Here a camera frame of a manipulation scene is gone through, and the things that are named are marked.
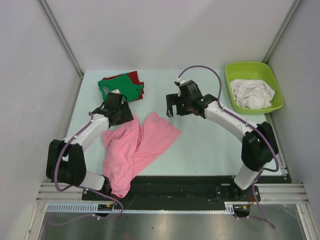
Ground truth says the pink t shirt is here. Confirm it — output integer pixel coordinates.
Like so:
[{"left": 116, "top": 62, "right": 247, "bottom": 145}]
[{"left": 102, "top": 112, "right": 181, "bottom": 198}]

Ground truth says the white t shirt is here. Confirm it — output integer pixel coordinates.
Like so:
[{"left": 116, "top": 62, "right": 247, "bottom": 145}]
[{"left": 230, "top": 79, "right": 276, "bottom": 110}]

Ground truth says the slotted cable duct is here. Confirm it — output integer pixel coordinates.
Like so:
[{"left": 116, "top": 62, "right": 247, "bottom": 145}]
[{"left": 46, "top": 201, "right": 250, "bottom": 214}]

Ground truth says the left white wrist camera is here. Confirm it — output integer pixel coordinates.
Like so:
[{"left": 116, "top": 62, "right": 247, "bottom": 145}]
[{"left": 111, "top": 89, "right": 121, "bottom": 94}]

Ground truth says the aluminium frame post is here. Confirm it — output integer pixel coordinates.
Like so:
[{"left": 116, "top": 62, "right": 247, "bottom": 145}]
[
  {"left": 262, "top": 0, "right": 304, "bottom": 65},
  {"left": 37, "top": 0, "right": 84, "bottom": 79}
]

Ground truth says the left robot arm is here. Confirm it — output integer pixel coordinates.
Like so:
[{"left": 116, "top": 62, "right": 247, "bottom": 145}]
[{"left": 46, "top": 90, "right": 134, "bottom": 200}]

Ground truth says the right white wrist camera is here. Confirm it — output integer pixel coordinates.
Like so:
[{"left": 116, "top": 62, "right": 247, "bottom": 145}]
[{"left": 174, "top": 77, "right": 189, "bottom": 87}]

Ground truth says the folded green t shirt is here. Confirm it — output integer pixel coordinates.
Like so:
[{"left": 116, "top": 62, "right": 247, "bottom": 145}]
[{"left": 97, "top": 73, "right": 144, "bottom": 102}]

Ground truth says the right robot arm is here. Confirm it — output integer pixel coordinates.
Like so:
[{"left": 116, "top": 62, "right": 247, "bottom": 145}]
[{"left": 166, "top": 80, "right": 279, "bottom": 201}]

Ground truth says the folded red t shirt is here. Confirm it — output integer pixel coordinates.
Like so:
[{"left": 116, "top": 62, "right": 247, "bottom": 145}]
[{"left": 102, "top": 71, "right": 145, "bottom": 101}]

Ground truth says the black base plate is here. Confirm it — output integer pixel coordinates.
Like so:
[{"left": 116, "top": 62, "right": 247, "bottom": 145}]
[{"left": 51, "top": 174, "right": 292, "bottom": 208}]

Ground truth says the green plastic basin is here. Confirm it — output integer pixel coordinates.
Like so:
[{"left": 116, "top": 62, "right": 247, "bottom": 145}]
[{"left": 225, "top": 61, "right": 284, "bottom": 115}]

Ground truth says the left aluminium frame post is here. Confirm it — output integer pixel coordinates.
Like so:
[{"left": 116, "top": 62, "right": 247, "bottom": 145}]
[{"left": 37, "top": 0, "right": 84, "bottom": 79}]

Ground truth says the right aluminium frame post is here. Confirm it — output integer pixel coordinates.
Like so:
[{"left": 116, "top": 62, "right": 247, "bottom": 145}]
[{"left": 262, "top": 0, "right": 304, "bottom": 65}]

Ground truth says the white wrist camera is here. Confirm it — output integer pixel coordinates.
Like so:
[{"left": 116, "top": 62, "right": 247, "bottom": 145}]
[
  {"left": 111, "top": 89, "right": 121, "bottom": 94},
  {"left": 174, "top": 77, "right": 189, "bottom": 87}
]

